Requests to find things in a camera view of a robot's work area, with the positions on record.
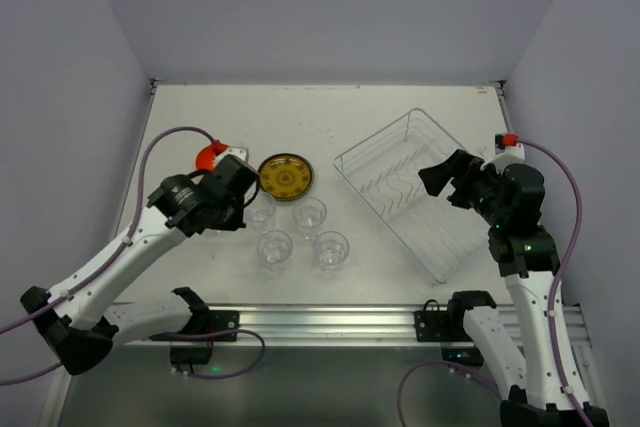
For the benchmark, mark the yellow patterned plate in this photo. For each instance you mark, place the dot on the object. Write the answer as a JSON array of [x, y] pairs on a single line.
[[287, 177]]

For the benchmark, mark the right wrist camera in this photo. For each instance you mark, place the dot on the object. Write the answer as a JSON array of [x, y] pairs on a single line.
[[508, 150]]

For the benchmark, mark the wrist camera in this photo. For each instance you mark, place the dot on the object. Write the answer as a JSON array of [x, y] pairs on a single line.
[[508, 150], [241, 153]]

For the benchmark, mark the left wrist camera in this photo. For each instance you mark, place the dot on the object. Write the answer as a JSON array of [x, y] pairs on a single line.
[[241, 153]]

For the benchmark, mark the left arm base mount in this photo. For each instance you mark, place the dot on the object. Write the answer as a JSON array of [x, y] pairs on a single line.
[[201, 318]]

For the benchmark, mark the orange bowl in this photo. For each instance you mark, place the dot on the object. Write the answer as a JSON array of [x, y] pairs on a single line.
[[206, 158]]

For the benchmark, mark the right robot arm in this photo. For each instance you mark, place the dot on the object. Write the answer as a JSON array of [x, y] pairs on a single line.
[[538, 381]]

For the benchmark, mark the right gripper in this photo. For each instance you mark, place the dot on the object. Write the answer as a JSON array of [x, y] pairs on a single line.
[[462, 183]]

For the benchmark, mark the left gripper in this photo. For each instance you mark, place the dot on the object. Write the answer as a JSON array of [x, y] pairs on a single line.
[[240, 195]]

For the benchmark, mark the aluminium mounting rail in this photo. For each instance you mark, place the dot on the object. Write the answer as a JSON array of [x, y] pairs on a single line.
[[291, 325]]

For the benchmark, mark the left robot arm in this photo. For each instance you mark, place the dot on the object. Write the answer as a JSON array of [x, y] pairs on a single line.
[[166, 220]]

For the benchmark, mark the clear glass cup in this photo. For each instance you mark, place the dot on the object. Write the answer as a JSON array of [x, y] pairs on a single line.
[[331, 249], [309, 214], [260, 214], [274, 249]]

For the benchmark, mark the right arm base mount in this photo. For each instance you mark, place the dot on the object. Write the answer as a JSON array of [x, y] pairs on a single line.
[[432, 323]]

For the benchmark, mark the white wire dish rack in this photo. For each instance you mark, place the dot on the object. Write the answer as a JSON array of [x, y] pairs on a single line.
[[383, 170]]

